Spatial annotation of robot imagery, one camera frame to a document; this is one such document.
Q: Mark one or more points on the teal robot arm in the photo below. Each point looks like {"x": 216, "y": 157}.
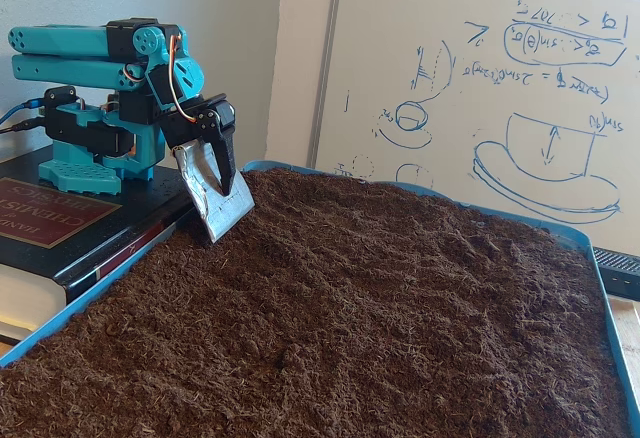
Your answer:
{"x": 60, "y": 40}

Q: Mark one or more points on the black chemistry physics handbook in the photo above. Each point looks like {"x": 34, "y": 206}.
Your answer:
{"x": 125, "y": 218}

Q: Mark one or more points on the blue plastic tray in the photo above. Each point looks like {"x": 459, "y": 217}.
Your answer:
{"x": 611, "y": 318}

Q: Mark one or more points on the black perforated electronic device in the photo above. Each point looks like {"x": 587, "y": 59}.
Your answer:
{"x": 622, "y": 273}

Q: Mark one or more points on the brown soil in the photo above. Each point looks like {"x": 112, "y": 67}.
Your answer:
{"x": 350, "y": 308}

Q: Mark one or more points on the black controller box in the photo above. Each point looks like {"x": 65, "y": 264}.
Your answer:
{"x": 60, "y": 97}

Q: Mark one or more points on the whiteboard with blue drawings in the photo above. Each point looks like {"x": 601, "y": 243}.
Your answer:
{"x": 380, "y": 18}

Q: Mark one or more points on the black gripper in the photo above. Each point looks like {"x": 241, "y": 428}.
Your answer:
{"x": 186, "y": 128}

